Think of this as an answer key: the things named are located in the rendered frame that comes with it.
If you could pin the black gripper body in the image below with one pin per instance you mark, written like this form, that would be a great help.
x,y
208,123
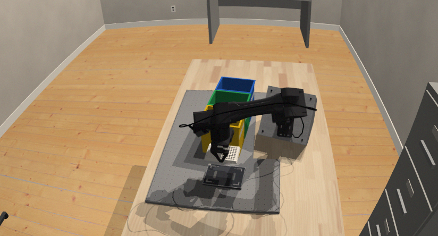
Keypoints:
x,y
226,138

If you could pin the yellow open-top bin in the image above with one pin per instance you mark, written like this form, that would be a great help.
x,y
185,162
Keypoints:
x,y
238,137

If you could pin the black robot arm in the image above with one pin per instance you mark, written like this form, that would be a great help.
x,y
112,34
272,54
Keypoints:
x,y
240,110

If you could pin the white well plate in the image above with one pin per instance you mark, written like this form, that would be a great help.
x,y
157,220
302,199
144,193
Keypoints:
x,y
232,157

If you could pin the green bin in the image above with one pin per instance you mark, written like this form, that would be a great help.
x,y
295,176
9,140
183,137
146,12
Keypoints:
x,y
230,96

